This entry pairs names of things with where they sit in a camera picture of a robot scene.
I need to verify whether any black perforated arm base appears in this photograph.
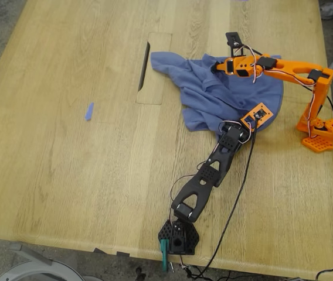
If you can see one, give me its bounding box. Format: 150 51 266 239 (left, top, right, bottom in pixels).
157 218 201 256

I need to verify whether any blue tape strip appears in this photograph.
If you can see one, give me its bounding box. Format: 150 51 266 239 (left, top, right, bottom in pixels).
84 101 95 122

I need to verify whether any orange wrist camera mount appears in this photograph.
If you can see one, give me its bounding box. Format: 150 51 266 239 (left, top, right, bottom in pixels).
240 102 273 130

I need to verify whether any green table clamp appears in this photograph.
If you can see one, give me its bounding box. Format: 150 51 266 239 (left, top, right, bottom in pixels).
159 238 171 273

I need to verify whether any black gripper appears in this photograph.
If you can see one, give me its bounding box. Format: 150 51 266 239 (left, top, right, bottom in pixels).
236 118 257 143

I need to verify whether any blue printed T-shirt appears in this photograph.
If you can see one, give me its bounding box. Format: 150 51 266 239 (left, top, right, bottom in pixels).
149 51 285 139

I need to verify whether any wooden table cable hatch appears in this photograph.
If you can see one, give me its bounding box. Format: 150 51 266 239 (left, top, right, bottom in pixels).
135 31 174 106

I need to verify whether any black floor cable bundle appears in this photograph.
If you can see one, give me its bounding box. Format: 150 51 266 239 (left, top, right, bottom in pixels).
179 253 236 281

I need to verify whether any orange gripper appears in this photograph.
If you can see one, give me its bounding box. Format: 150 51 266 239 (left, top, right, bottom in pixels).
212 53 264 78

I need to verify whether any black camera USB cable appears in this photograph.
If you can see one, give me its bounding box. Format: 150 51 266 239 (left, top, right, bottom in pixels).
188 115 259 280

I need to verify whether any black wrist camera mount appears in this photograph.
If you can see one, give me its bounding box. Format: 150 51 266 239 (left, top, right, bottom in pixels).
225 31 249 57

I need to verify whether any orange perforated arm base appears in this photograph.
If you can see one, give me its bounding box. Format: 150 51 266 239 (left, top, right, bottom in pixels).
296 116 333 154

